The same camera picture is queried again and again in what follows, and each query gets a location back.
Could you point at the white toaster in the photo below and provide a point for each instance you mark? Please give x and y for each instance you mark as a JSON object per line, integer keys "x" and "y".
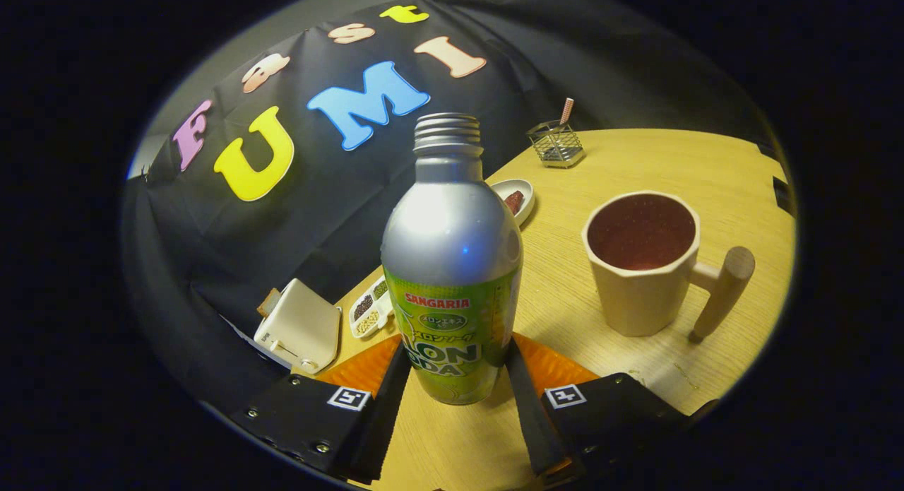
{"x": 304, "y": 328}

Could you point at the toast slice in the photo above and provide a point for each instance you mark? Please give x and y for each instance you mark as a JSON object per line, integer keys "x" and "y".
{"x": 268, "y": 302}

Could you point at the red-brown meat slice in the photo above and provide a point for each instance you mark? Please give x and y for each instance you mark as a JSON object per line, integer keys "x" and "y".
{"x": 514, "y": 202}

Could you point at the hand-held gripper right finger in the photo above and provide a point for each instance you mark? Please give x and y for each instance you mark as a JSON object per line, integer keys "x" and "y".
{"x": 526, "y": 417}

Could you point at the white divided condiment dish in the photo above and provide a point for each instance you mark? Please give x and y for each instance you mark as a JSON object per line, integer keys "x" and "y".
{"x": 367, "y": 313}

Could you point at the wooden table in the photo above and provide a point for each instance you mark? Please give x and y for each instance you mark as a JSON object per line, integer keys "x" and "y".
{"x": 558, "y": 293}

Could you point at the black backdrop cloth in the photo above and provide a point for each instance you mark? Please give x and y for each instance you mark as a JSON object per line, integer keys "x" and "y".
{"x": 318, "y": 208}

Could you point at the white round plate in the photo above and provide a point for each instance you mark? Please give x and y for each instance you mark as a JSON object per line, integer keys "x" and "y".
{"x": 526, "y": 194}

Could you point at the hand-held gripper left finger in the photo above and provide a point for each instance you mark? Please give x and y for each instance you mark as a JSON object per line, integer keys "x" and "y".
{"x": 385, "y": 413}

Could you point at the silver green juice bottle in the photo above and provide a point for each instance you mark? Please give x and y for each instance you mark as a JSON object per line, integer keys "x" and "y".
{"x": 452, "y": 237}

